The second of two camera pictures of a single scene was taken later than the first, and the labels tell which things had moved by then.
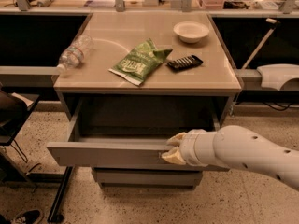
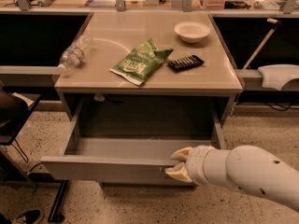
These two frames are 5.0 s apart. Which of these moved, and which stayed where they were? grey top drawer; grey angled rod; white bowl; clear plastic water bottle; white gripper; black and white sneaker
Moved: grey top drawer; white gripper
Stayed: black and white sneaker; white bowl; clear plastic water bottle; grey angled rod
